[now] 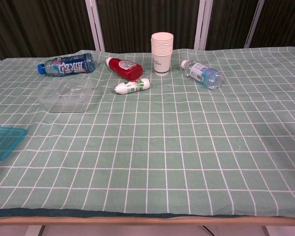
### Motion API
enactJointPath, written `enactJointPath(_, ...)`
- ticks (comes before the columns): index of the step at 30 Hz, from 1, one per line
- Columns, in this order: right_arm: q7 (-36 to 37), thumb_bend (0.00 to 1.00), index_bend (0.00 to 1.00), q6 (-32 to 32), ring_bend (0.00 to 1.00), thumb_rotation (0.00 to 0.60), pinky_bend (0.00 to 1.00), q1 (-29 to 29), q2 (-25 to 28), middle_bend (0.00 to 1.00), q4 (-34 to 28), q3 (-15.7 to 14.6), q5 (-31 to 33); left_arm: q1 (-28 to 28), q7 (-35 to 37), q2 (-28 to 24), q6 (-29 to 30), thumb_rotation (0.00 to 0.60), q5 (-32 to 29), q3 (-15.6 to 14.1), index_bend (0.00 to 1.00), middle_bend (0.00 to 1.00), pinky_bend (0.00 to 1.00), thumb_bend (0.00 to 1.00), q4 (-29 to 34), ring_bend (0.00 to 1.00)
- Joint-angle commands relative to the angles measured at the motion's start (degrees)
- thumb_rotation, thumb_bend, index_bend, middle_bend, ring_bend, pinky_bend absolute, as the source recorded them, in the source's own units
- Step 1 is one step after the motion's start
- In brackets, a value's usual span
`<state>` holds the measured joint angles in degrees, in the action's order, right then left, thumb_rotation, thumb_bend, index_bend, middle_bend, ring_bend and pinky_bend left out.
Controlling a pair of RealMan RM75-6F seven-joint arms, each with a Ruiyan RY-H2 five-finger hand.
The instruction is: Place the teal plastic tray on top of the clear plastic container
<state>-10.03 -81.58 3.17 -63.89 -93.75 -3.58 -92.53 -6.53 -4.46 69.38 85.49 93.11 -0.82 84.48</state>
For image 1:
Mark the green checkered tablecloth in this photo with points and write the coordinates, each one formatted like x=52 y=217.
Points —
x=162 y=147

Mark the clear plastic water bottle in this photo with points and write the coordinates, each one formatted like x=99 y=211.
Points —
x=204 y=73

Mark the stack of white paper cups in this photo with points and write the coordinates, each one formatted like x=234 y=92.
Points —
x=161 y=56

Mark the clear plastic container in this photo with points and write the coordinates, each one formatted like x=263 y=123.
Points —
x=64 y=104

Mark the translucent blue plastic lid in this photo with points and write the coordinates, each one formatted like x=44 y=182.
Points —
x=5 y=142

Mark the red ketchup squeeze bottle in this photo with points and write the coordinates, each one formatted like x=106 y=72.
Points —
x=127 y=70

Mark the blue label sports drink bottle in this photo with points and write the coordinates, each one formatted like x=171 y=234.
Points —
x=71 y=65

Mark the small white green bottle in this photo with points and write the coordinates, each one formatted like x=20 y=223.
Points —
x=131 y=86

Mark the wooden table edge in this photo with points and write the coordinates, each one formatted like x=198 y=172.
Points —
x=147 y=220

